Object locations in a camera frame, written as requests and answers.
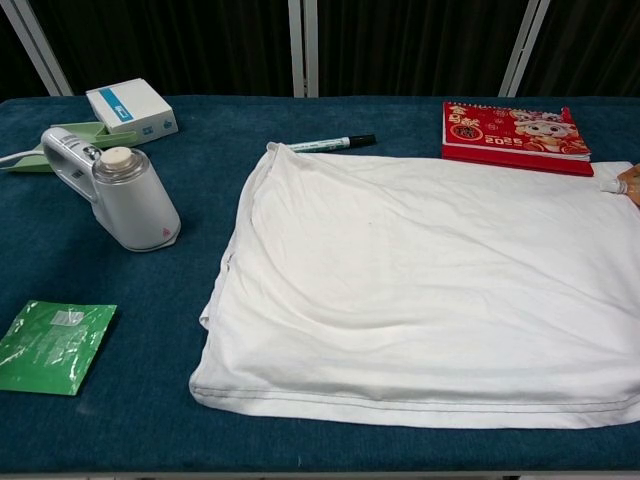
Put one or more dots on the red 2025 desk calendar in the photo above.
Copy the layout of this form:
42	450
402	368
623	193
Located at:
500	130

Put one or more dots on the white metal frame post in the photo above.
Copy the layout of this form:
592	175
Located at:
40	50
303	50
522	50

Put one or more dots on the black pleated curtain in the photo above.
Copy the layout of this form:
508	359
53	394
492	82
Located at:
175	45

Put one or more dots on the white marker with black cap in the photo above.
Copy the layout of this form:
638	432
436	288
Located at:
320	145

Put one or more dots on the green foil packet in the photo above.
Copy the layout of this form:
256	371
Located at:
50	345

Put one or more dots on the orange spouted food pouch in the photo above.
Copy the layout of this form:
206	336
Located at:
631	185

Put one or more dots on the light green plastic dustpan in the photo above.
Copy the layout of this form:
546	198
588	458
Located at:
75	131

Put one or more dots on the white handheld garment steamer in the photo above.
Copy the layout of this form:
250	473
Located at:
135	210

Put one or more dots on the white folded cloth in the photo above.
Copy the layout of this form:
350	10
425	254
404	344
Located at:
400	280

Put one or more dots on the white box with blue stripe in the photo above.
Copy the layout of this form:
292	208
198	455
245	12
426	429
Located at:
130	102

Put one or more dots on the blue felt table cover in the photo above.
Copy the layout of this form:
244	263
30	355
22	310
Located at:
150	430

